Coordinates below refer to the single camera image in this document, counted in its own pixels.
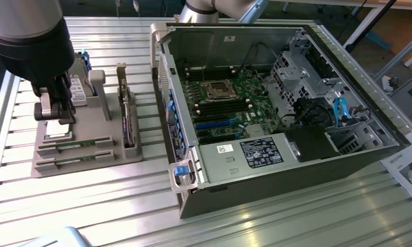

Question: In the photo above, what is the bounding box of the green motherboard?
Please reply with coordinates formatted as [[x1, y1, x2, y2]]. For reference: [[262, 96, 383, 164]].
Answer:
[[179, 63, 283, 145]]

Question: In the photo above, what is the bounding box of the graphics card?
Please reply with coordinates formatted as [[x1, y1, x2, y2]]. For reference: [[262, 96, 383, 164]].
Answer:
[[116, 63, 139, 150]]

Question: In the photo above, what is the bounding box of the black plastic shroud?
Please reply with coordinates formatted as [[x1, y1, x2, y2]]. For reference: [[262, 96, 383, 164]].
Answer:
[[283, 127, 343, 163]]

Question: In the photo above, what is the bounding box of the green RAM stick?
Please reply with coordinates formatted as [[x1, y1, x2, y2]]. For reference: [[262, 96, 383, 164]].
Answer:
[[56, 140, 100, 150], [54, 155, 98, 166]]

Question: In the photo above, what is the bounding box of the hard disk with blue caddy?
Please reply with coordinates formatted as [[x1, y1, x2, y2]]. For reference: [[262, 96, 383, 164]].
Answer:
[[67, 50, 94, 107]]

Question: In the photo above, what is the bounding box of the white power strip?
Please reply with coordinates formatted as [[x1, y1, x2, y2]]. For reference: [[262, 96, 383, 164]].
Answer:
[[381, 75, 401, 91]]

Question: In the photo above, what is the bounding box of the grey parts rack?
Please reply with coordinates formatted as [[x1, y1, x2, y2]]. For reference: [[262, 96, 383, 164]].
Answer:
[[31, 69, 143, 179]]

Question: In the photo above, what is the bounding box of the blue wire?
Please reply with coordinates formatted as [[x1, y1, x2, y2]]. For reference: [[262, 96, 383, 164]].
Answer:
[[333, 97, 354, 129]]

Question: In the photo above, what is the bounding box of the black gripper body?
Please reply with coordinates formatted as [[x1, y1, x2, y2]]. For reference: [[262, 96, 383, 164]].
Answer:
[[0, 18, 76, 82]]

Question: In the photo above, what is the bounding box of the grey power supply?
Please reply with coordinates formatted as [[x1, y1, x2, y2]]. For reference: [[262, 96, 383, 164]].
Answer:
[[198, 132, 303, 184]]

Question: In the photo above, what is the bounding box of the grey box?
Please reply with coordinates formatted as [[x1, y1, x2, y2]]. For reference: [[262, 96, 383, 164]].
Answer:
[[18, 226, 95, 247]]

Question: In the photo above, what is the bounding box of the metal disk bay cage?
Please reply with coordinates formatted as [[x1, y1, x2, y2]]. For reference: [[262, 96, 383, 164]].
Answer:
[[270, 30, 331, 121]]

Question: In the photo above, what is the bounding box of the CPU socket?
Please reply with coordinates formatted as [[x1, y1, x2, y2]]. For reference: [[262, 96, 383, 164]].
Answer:
[[201, 79, 241, 102]]

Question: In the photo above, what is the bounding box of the CPU chip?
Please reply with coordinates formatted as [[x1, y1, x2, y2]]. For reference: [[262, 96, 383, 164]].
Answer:
[[43, 120, 74, 140]]

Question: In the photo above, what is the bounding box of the printed paper sheet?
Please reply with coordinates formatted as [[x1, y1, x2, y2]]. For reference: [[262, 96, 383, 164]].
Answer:
[[381, 132, 412, 208]]

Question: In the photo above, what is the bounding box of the blue expansion slot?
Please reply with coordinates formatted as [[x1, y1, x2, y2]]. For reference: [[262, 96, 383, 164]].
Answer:
[[195, 119, 239, 131]]

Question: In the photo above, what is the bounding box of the black wire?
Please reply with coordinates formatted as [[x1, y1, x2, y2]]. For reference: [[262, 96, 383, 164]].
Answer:
[[243, 42, 281, 68]]

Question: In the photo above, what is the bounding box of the black open PC case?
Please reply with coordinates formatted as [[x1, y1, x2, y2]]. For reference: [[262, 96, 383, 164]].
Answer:
[[150, 22, 412, 220]]

